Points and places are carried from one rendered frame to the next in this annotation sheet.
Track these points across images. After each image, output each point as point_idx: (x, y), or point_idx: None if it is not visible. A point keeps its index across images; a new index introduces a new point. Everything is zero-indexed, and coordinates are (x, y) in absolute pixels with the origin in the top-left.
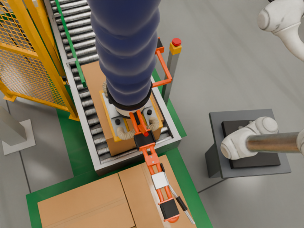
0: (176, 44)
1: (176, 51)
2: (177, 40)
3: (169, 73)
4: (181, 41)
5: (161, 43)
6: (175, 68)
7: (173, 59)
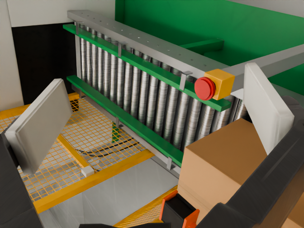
0: (208, 97)
1: (225, 90)
2: (201, 87)
3: (269, 75)
4: (207, 80)
5: (175, 212)
6: (266, 65)
7: (240, 86)
